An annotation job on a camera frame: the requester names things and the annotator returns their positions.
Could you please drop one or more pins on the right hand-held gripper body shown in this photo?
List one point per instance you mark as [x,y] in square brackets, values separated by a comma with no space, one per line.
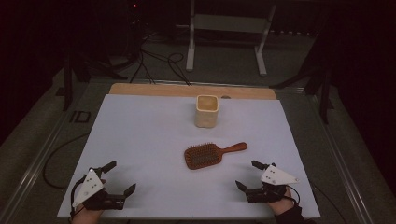
[275,177]

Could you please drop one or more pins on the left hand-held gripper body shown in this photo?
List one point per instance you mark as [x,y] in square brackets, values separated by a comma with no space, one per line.
[90,186]

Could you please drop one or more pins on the brown wooden hairbrush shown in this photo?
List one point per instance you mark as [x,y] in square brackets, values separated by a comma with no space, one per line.
[202,155]

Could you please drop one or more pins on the cream square cup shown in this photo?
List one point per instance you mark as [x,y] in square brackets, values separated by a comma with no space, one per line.
[206,118]

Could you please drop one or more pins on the person's right hand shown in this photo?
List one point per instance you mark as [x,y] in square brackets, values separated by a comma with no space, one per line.
[281,206]

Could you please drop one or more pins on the person's left hand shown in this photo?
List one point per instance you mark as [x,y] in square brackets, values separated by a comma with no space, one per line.
[87,217]

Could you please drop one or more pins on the white table mat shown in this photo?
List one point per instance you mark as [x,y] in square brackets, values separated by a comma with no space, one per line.
[149,140]

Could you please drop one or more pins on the black stand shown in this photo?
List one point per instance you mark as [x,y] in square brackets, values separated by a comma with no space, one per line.
[323,93]
[67,87]

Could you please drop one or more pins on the white metal stand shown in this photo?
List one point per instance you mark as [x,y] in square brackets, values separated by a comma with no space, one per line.
[226,24]

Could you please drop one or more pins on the black device with red light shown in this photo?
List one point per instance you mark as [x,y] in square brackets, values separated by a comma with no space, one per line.
[134,18]

